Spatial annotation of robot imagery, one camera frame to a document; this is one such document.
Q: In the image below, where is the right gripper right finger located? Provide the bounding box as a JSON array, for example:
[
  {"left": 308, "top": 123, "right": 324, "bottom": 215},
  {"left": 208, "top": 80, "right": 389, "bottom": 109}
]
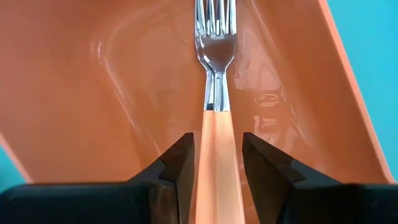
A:
[{"left": 242, "top": 133, "right": 398, "bottom": 224}]

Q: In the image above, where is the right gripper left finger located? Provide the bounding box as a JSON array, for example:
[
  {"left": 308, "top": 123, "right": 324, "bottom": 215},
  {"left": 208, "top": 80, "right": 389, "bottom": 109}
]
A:
[{"left": 0, "top": 133, "right": 195, "bottom": 224}]

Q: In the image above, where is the orange handled silver fork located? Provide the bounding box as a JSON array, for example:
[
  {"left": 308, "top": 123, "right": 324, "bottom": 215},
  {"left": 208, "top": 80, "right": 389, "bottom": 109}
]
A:
[{"left": 194, "top": 0, "right": 246, "bottom": 224}]

